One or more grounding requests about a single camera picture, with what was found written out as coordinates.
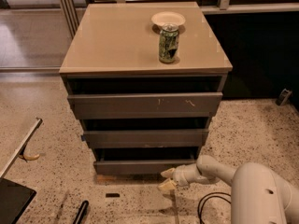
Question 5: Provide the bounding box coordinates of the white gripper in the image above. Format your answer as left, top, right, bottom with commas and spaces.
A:
158, 164, 195, 191

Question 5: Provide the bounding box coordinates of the grey bottom drawer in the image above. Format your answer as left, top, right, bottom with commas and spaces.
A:
93, 147, 198, 175

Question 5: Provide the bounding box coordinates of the grey drawer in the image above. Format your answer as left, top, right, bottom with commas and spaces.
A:
83, 129, 208, 148
93, 147, 198, 175
67, 92, 222, 119

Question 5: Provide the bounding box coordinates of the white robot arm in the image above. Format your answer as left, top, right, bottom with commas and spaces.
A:
158, 155, 299, 224

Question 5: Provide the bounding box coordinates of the grey middle drawer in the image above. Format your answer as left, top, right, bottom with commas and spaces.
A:
83, 129, 208, 148

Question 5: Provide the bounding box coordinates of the grey top drawer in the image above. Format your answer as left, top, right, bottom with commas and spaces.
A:
67, 92, 222, 119

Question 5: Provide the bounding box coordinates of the grey drawer cabinet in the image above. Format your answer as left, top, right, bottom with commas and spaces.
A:
59, 1, 234, 176

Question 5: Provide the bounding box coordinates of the small grey floor device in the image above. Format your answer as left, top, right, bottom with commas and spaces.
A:
276, 89, 292, 105

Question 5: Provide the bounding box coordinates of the green soda can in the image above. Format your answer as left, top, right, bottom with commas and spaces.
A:
159, 23, 179, 63

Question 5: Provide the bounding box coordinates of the black laptop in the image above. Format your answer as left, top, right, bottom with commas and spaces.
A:
0, 178, 36, 224

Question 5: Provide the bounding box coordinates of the white paper bowl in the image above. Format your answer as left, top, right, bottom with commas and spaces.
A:
151, 11, 185, 27

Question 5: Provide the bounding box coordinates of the black cable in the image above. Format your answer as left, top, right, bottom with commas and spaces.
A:
197, 191, 232, 224

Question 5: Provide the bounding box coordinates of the black handle object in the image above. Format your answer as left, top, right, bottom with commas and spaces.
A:
73, 200, 89, 224

